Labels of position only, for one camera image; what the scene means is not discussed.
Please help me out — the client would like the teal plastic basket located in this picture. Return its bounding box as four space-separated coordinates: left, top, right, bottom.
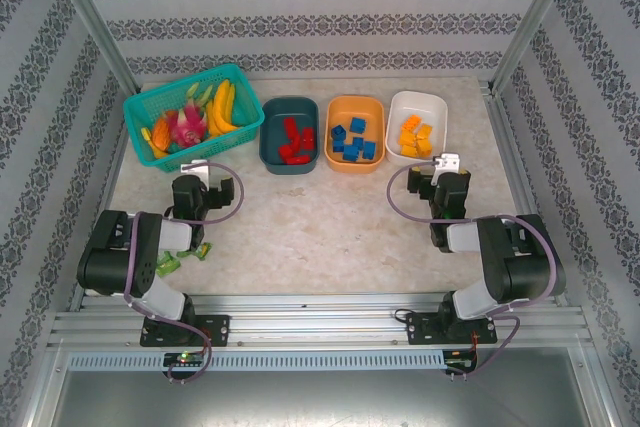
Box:
123 63 265 172

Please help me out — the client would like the orange-red toy fruit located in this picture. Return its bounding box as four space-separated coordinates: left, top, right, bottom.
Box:
151 114 179 148

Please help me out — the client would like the pink toy dragon fruit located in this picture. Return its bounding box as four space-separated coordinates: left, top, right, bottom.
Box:
167 99 209 148

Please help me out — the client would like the white plastic container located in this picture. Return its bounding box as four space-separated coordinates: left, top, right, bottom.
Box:
384 90 449 167

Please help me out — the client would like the orange plastic container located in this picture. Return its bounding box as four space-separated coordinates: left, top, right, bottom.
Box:
324 95 386 176

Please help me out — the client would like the yellow toy banana bunch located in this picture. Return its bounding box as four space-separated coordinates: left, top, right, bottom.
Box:
206 78 239 137

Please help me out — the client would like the dark teal plastic container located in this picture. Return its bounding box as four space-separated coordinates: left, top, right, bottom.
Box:
258 95 321 176

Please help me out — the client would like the grey metal shelf panel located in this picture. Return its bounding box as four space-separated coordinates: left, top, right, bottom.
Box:
49 371 606 427

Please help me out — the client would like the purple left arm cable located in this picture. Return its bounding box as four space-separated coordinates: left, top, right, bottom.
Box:
122 161 246 383

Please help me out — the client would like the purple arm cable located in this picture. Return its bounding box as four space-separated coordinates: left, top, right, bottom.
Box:
387 164 559 378
122 161 246 383

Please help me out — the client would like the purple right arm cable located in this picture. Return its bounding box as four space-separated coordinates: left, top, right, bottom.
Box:
387 164 559 378

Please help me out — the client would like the aluminium side rail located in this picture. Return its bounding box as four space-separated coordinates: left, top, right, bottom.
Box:
483 77 571 308
68 91 129 313

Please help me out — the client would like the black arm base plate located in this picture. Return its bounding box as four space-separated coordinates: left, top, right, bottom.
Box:
405 311 499 346
139 315 231 348

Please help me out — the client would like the aluminium mounting rail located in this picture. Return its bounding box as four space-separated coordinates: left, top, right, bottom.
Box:
47 292 589 351

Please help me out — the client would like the slotted grey cable duct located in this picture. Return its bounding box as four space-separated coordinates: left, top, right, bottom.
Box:
66 350 447 372

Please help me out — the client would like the aluminium frame post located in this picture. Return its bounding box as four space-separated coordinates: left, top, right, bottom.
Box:
487 0 586 93
39 0 141 96

